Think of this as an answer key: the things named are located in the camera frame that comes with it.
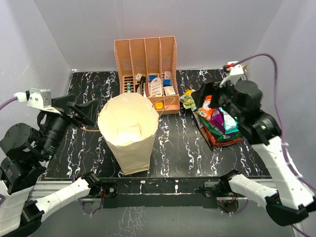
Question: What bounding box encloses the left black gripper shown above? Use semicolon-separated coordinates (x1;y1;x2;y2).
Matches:
40;92;101;158

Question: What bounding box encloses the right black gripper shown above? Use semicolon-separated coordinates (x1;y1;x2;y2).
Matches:
192;76;244;122

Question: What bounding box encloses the light green snack packet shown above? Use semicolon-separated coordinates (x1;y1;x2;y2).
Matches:
182;95;196;110

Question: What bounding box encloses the orange fruit candy bag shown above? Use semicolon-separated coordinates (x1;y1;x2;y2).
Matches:
197;95;215;121

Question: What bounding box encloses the brown kettle chips bag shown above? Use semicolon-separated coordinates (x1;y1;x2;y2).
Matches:
192;111;209;142

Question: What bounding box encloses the green chips bag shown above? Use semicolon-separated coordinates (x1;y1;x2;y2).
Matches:
198;115;241;141

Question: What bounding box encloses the purple grape candy bag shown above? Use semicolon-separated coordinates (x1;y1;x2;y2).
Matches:
210;109;226;133

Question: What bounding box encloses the teal white snack bag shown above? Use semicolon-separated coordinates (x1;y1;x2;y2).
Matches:
219;108;239;134

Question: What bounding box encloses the red doritos bag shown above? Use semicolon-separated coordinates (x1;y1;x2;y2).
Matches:
203;126;243;149

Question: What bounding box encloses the brown paper bag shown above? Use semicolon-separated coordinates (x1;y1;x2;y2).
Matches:
95;92;162;175

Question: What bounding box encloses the yellow snack packet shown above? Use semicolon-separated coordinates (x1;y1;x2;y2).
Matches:
180;89;194;103

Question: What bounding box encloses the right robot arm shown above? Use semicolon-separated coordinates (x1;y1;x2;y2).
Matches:
191;80;316;226

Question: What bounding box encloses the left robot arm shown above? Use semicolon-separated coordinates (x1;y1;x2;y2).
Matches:
0;94;102;237

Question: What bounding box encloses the small white card box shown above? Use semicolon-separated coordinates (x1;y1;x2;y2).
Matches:
163;86;176;96

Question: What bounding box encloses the blue box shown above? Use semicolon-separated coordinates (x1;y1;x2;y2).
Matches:
163;79;172;86

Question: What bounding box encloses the white label booklet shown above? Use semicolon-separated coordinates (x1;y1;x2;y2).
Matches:
150;78;163;97

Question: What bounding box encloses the black white stapler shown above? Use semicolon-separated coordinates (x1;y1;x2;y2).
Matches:
135;73;146;95

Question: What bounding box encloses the pink plastic desk organizer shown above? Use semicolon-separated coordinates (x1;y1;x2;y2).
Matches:
114;36;180;114

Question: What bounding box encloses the green white glue stick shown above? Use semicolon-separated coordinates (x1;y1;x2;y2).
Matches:
127;83;132;93

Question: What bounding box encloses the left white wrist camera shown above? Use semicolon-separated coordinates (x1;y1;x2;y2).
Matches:
14;88;61;114

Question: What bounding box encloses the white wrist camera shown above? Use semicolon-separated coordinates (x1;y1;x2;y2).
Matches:
219;61;244;88
14;88;61;114

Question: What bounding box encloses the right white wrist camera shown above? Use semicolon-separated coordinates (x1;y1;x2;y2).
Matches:
219;61;244;88

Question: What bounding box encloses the aluminium frame rail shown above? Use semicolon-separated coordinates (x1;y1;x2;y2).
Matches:
242;65;248;80

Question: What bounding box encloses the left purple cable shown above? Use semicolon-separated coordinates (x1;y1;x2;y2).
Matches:
0;97;18;111

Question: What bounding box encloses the purple cable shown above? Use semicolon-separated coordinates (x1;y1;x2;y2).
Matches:
0;97;18;111
228;52;316;191

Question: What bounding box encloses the black front mounting rail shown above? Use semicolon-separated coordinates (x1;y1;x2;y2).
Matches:
99;176;237;209

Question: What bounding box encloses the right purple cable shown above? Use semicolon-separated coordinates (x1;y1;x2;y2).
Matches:
228;52;316;191

